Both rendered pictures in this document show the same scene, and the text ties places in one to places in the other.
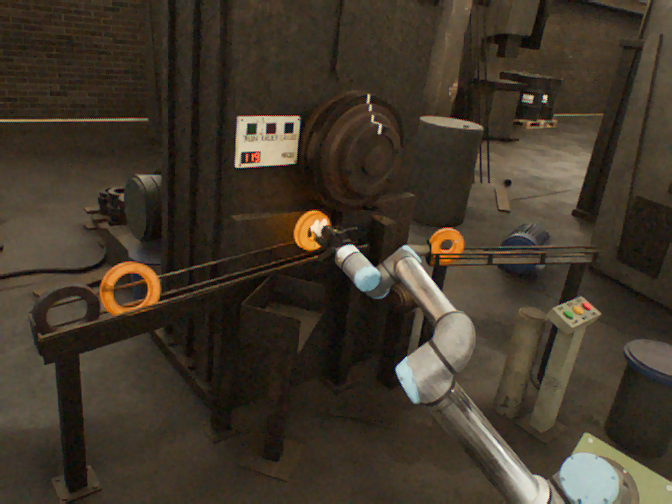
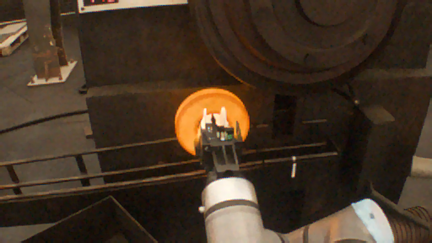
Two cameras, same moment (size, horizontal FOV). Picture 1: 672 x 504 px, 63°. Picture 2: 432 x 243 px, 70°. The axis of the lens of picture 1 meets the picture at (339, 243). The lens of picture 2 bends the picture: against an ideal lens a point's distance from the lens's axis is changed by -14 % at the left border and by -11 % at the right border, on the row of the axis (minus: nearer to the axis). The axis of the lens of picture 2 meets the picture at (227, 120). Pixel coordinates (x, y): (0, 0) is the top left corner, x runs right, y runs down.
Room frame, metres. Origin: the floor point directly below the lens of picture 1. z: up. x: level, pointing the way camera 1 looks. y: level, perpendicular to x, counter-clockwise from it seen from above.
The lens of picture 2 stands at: (1.49, -0.26, 1.20)
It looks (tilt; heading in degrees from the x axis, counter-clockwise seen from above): 29 degrees down; 32
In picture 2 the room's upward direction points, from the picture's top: straight up
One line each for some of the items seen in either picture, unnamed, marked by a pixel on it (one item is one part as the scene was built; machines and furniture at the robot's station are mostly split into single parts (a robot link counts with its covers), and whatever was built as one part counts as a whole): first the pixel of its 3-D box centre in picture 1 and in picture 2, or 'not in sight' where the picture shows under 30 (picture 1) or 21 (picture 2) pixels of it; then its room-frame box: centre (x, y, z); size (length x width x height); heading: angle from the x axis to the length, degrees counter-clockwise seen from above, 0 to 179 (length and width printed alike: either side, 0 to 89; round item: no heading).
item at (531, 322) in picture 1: (519, 363); not in sight; (2.17, -0.88, 0.26); 0.12 x 0.12 x 0.52
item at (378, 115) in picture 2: (380, 244); (366, 148); (2.34, -0.18, 0.68); 0.11 x 0.08 x 0.24; 42
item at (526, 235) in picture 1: (526, 247); not in sight; (3.98, -1.42, 0.17); 0.57 x 0.31 x 0.34; 152
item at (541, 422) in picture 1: (558, 369); not in sight; (2.07, -1.01, 0.31); 0.24 x 0.16 x 0.62; 132
